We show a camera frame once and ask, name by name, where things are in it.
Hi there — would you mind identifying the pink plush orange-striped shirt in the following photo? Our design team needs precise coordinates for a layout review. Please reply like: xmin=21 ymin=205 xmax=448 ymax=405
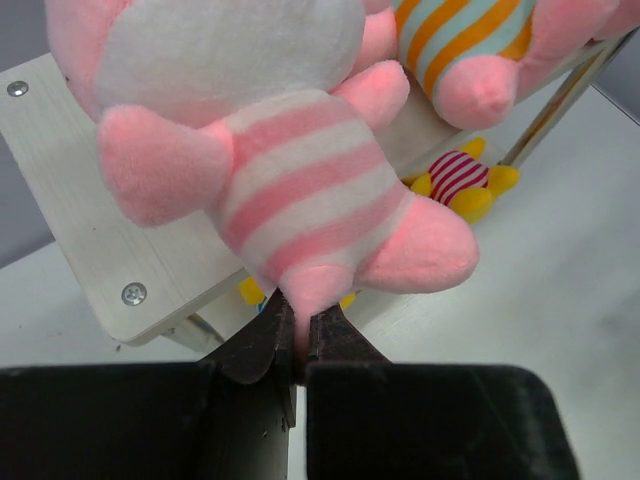
xmin=391 ymin=0 xmax=639 ymax=130

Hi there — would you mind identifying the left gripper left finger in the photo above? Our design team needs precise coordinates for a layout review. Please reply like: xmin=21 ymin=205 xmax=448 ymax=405
xmin=1 ymin=293 xmax=295 ymax=479

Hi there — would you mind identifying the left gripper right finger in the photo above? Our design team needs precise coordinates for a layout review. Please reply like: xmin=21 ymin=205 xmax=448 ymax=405
xmin=305 ymin=307 xmax=580 ymax=479

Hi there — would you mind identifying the yellow plush blue-striped shirt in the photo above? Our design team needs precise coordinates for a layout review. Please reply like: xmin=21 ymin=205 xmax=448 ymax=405
xmin=237 ymin=277 xmax=358 ymax=313

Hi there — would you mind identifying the yellow plush pink-striped shirt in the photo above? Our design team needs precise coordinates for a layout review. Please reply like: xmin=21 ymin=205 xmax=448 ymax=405
xmin=402 ymin=137 xmax=520 ymax=224

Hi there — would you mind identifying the white two-tier shelf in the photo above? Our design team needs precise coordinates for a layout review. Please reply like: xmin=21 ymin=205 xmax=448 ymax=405
xmin=1 ymin=55 xmax=639 ymax=350

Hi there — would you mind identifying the pink plush pink-striped shirt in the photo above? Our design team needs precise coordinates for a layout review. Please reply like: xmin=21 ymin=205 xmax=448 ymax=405
xmin=45 ymin=1 xmax=479 ymax=357

